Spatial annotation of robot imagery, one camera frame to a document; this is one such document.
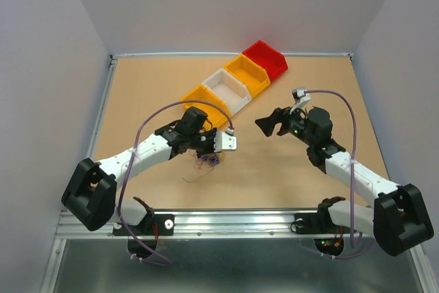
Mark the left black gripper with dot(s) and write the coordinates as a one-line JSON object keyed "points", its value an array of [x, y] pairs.
{"points": [[210, 149]]}

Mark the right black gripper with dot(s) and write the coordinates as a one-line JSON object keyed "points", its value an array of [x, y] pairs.
{"points": [[267, 124]]}

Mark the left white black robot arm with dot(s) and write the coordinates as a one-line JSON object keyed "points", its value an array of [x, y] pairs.
{"points": [[148, 153]]}

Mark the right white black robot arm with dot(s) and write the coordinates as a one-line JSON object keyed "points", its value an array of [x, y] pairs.
{"points": [[395, 215]]}

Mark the far yellow plastic bin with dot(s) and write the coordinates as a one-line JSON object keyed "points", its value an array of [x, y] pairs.
{"points": [[253, 76]]}

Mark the yellow plastic bin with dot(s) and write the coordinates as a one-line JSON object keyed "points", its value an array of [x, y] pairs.
{"points": [[253, 76], [216, 118]]}

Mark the near yellow plastic bin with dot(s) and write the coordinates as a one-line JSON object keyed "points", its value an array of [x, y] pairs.
{"points": [[216, 118]]}

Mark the red plastic bin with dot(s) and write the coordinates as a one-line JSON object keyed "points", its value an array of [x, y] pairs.
{"points": [[273, 61]]}

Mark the white plastic bin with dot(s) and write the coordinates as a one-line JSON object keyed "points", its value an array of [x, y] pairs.
{"points": [[229, 89]]}

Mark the grey metal front panel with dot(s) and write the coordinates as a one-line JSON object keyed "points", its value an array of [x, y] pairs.
{"points": [[233, 265]]}

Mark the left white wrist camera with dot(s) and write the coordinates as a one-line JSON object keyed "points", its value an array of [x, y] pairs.
{"points": [[224, 142]]}

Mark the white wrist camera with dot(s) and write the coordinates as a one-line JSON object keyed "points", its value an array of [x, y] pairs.
{"points": [[224, 142], [301, 98]]}

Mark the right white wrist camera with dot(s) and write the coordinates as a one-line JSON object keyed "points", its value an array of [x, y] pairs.
{"points": [[301, 98]]}

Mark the aluminium front rail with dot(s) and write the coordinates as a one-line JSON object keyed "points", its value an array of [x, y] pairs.
{"points": [[222, 224]]}

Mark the aluminium rail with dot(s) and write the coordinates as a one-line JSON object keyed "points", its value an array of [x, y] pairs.
{"points": [[99, 125], [218, 54], [222, 224]]}

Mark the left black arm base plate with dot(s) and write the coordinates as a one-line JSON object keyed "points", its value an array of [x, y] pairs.
{"points": [[161, 223]]}

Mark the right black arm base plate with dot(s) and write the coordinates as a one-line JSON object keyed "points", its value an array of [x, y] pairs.
{"points": [[313, 224]]}

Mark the aluminium left side rail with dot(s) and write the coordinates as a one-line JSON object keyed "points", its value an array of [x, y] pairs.
{"points": [[99, 125]]}

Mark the aluminium back rail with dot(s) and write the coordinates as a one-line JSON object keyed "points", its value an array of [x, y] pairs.
{"points": [[218, 54]]}

